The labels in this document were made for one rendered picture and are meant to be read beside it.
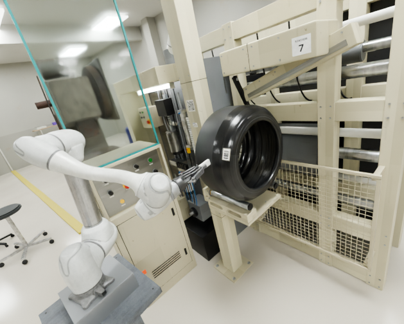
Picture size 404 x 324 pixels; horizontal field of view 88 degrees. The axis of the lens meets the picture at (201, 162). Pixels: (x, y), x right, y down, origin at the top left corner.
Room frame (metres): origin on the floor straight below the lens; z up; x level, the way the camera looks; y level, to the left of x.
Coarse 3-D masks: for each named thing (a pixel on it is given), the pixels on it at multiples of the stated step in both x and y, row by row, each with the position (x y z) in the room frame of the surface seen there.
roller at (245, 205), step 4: (212, 192) 1.28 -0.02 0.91; (216, 192) 1.26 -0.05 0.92; (216, 196) 1.24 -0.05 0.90; (220, 196) 1.21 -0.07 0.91; (224, 196) 1.19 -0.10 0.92; (224, 200) 1.19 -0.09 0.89; (228, 200) 1.16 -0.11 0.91; (232, 200) 1.13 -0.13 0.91; (236, 200) 1.11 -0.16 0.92; (236, 204) 1.10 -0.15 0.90; (240, 204) 1.07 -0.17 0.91; (244, 204) 1.05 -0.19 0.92; (248, 204) 1.04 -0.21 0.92; (244, 208) 1.06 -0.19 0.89; (248, 208) 1.03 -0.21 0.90
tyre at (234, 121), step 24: (216, 120) 1.15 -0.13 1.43; (240, 120) 1.06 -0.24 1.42; (264, 120) 1.16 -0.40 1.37; (216, 144) 1.03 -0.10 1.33; (240, 144) 1.01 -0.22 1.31; (264, 144) 1.40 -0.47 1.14; (216, 168) 1.00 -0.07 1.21; (240, 168) 1.40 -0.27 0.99; (264, 168) 1.32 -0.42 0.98; (240, 192) 0.99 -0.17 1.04
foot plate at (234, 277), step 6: (246, 258) 1.49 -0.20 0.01; (216, 264) 1.49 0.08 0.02; (222, 264) 1.48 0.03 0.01; (246, 264) 1.42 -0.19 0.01; (222, 270) 1.42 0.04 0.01; (228, 270) 1.41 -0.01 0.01; (240, 270) 1.38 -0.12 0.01; (246, 270) 1.37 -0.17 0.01; (228, 276) 1.34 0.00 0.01; (234, 276) 1.33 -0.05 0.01; (240, 276) 1.32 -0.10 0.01; (234, 282) 1.28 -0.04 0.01
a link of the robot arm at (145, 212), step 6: (138, 204) 0.78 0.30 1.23; (144, 204) 0.78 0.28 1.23; (168, 204) 0.83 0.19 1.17; (138, 210) 0.77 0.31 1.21; (144, 210) 0.76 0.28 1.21; (150, 210) 0.77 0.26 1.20; (156, 210) 0.76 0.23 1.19; (162, 210) 0.81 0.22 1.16; (144, 216) 0.76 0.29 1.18; (150, 216) 0.77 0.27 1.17
